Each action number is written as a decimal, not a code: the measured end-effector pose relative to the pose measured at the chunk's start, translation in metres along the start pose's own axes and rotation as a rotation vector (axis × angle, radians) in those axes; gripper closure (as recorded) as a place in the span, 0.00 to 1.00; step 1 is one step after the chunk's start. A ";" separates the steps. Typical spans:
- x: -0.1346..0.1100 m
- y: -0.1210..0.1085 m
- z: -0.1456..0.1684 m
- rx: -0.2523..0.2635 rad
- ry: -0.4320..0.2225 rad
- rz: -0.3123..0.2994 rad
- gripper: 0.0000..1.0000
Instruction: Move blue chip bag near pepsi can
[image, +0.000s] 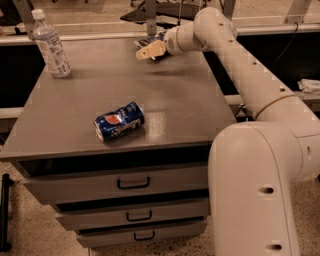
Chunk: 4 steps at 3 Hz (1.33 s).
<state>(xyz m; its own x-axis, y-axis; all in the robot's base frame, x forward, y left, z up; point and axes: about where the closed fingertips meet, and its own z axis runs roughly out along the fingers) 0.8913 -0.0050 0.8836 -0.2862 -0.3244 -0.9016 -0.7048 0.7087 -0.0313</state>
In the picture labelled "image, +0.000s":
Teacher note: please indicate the black chair base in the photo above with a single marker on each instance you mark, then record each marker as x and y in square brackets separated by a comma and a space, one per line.
[180, 10]

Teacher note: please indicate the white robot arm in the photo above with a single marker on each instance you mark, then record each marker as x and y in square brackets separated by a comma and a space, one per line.
[251, 164]

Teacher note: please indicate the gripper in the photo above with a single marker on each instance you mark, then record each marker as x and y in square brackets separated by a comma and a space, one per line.
[171, 41]

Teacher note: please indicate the middle grey drawer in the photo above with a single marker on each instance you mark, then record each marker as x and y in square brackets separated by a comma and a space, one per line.
[134, 214]

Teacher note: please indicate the grey drawer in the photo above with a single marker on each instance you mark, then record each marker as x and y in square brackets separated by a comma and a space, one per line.
[143, 233]
[100, 185]
[134, 214]

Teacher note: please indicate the grey drawer cabinet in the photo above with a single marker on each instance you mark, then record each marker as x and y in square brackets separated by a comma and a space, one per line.
[120, 147]

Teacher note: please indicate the blue chip bag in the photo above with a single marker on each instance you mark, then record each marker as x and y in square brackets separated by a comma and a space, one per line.
[149, 40]

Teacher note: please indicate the blue pepsi can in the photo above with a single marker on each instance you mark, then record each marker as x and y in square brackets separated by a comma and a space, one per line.
[117, 123]

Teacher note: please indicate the bottom grey drawer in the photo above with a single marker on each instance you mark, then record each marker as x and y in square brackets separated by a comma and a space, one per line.
[143, 233]

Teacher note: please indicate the black bar at left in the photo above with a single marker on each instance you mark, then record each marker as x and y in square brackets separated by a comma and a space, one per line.
[6, 183]

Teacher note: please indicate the white packet on rail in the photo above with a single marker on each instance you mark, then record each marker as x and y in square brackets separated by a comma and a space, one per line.
[309, 86]

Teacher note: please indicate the top grey drawer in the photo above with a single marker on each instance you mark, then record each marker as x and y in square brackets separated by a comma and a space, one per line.
[100, 185]

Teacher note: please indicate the clear plastic water bottle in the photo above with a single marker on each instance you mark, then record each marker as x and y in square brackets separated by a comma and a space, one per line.
[50, 46]

